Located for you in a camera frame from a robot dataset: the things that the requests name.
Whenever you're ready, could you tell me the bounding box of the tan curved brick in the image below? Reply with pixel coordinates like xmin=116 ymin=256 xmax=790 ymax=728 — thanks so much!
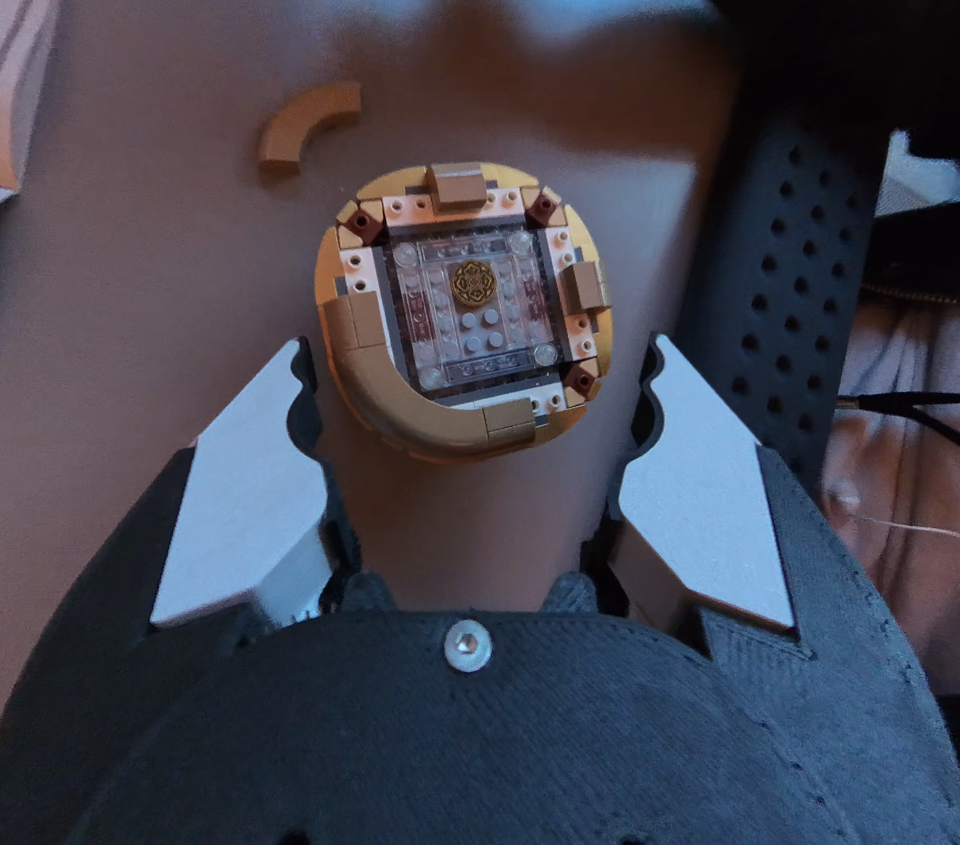
xmin=258 ymin=81 xmax=363 ymax=175

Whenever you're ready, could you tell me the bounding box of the grey desk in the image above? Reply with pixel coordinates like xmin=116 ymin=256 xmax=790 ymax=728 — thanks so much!
xmin=0 ymin=0 xmax=751 ymax=617

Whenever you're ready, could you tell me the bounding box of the person's grey hoodie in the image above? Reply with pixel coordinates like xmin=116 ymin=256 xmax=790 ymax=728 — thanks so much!
xmin=821 ymin=297 xmax=960 ymax=651

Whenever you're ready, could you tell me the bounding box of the round toy brick model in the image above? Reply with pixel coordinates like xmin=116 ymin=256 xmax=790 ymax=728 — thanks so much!
xmin=313 ymin=161 xmax=616 ymax=464

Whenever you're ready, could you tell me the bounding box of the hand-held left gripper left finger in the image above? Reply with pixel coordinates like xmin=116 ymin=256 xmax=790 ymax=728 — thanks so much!
xmin=148 ymin=335 xmax=354 ymax=629

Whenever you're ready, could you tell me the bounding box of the thin white wire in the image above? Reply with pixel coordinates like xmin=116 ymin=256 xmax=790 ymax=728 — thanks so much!
xmin=847 ymin=513 xmax=960 ymax=537

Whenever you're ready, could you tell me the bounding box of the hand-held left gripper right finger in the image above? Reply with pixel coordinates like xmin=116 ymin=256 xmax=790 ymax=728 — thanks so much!
xmin=606 ymin=333 xmax=798 ymax=630

